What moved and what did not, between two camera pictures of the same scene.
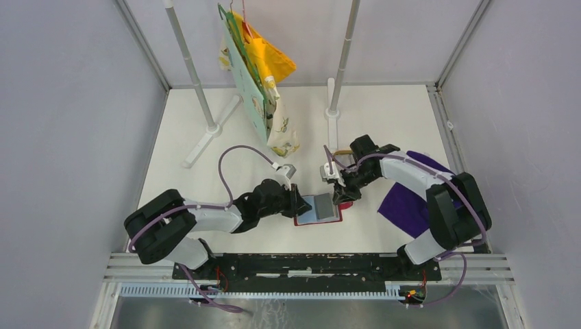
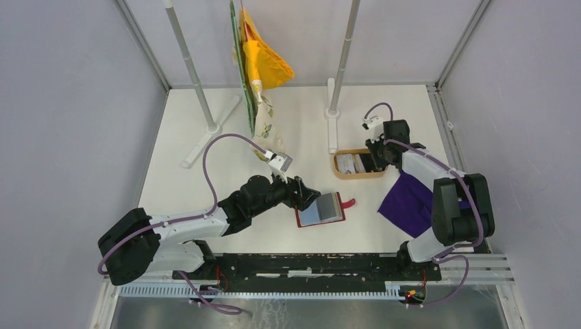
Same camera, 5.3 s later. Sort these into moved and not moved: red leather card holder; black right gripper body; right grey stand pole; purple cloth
Moved: black right gripper body
Not moved: purple cloth; red leather card holder; right grey stand pole
